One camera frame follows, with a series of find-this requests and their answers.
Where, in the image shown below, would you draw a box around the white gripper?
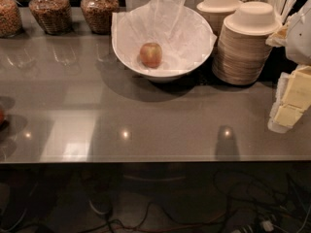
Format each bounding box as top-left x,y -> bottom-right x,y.
265,24 -> 311,133

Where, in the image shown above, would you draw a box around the red yellow apple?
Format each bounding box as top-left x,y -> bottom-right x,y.
139,43 -> 162,68

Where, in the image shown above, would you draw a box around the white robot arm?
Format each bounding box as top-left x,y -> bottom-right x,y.
267,0 -> 311,133

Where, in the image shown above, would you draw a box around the white bowl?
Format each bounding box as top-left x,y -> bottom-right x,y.
111,5 -> 216,83

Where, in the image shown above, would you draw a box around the rear stack paper bowls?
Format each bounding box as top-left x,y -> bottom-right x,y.
196,0 -> 242,35

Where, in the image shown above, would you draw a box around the white paper liner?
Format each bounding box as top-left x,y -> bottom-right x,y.
111,0 -> 218,72

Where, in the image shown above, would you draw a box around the right glass snack jar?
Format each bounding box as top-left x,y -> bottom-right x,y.
81,0 -> 120,35

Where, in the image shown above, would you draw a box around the glass snack jar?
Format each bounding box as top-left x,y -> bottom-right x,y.
81,0 -> 120,35
0,0 -> 22,38
28,0 -> 72,35

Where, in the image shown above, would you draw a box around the middle glass snack jar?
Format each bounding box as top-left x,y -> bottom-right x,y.
28,0 -> 72,35

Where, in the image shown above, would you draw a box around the left glass snack jar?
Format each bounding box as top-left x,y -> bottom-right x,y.
0,0 -> 22,38

